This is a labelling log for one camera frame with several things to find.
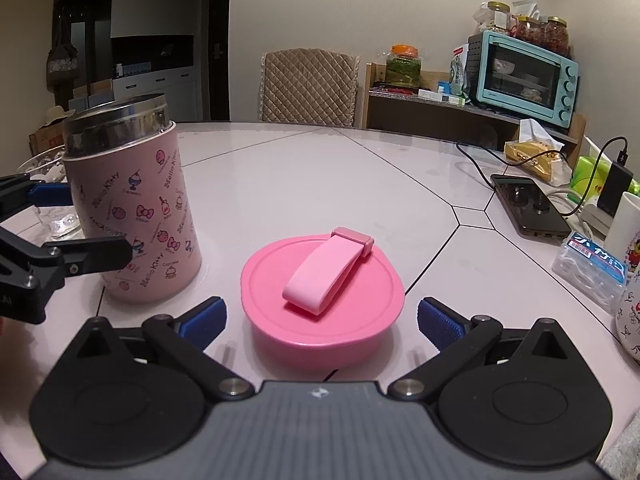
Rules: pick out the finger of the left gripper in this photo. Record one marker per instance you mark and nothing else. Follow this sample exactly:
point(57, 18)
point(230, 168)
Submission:
point(30, 275)
point(19, 192)

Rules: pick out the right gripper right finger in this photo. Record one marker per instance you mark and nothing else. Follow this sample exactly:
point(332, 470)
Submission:
point(512, 396)

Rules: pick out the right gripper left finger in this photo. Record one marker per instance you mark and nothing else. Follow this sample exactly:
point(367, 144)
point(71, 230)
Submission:
point(125, 396)

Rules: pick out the pink patterned bottle body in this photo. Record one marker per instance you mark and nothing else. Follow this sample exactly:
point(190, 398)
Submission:
point(123, 164)

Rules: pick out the pink bottle cap with strap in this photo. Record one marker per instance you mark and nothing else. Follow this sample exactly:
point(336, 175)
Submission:
point(321, 302)

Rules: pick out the clear drinking glass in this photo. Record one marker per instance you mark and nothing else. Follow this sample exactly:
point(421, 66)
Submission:
point(61, 222)

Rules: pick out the cardboard box on floor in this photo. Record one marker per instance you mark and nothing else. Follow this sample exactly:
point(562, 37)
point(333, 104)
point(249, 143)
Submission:
point(45, 138)

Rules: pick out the straw hat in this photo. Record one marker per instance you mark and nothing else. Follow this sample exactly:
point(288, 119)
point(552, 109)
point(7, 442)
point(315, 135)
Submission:
point(56, 114)

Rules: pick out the green towel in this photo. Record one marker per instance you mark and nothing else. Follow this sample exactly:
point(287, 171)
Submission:
point(621, 460)

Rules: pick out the hanging dark bag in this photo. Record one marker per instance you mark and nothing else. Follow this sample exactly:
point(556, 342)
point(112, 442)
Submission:
point(62, 67)

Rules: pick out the blue white tissue pack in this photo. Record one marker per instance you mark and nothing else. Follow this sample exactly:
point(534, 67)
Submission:
point(591, 269)

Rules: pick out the black smartphone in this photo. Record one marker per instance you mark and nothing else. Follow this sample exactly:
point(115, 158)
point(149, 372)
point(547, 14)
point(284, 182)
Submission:
point(529, 209)

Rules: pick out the white mug behind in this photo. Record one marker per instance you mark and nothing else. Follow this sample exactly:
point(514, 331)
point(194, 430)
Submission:
point(623, 237)

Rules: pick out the white storage cabinet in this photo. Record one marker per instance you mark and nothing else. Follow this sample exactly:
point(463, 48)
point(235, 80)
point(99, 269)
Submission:
point(134, 47)

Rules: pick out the green packet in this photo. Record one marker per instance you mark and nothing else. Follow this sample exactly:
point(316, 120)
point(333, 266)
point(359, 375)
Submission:
point(588, 179)

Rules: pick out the black power adapter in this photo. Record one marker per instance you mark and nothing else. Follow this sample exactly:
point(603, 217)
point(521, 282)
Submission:
point(616, 184)

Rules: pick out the wooden side shelf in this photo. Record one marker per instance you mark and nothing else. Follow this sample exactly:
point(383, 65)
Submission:
point(408, 113)

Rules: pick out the teal toaster oven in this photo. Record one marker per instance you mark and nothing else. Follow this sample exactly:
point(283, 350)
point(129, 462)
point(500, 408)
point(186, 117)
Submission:
point(511, 74)

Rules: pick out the orange lid pickle jar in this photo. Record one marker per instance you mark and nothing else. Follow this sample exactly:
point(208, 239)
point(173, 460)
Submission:
point(403, 67)

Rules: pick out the red contents jar right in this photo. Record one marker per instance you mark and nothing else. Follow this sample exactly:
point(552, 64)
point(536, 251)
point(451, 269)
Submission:
point(556, 36)

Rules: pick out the red contents jar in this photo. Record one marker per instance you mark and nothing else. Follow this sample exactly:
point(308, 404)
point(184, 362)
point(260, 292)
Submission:
point(556, 36)
point(529, 29)

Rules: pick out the red contents jar middle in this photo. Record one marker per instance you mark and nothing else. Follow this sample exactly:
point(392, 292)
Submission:
point(529, 29)

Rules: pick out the glass jar yellow lid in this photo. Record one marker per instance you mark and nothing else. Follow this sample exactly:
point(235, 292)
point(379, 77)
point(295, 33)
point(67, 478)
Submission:
point(493, 15)

